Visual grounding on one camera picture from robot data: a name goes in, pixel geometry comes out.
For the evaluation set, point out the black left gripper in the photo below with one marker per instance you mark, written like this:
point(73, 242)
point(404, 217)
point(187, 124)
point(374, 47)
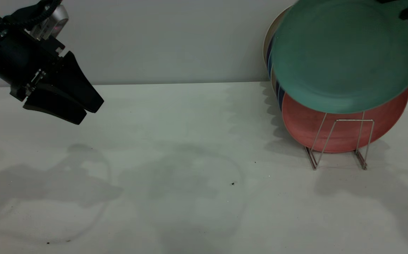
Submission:
point(17, 60)

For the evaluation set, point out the green round plate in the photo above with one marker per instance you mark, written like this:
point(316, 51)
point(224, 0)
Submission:
point(345, 53)

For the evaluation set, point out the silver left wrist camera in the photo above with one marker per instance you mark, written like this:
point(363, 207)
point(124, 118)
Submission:
point(54, 21)

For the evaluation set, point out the beige round plate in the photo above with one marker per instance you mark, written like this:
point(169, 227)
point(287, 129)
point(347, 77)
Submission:
point(268, 38)
point(273, 82)

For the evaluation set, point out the pink round plate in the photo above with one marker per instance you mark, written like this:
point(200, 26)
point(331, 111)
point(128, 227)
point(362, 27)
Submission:
point(383, 120)

